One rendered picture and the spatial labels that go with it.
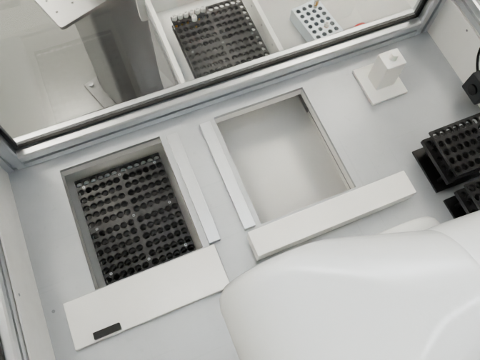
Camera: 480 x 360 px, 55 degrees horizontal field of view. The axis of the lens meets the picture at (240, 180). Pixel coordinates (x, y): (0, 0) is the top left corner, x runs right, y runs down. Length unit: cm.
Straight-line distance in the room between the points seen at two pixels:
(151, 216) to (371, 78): 53
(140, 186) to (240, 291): 68
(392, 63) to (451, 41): 18
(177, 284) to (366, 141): 46
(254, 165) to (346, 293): 78
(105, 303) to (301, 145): 54
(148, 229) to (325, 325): 67
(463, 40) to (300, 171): 43
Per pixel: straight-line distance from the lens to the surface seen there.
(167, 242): 91
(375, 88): 102
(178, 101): 92
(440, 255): 30
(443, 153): 91
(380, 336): 28
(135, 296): 84
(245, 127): 108
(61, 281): 89
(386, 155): 97
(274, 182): 102
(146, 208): 93
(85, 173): 106
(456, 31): 110
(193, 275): 83
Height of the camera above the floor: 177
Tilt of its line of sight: 68 degrees down
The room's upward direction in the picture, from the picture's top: 6 degrees clockwise
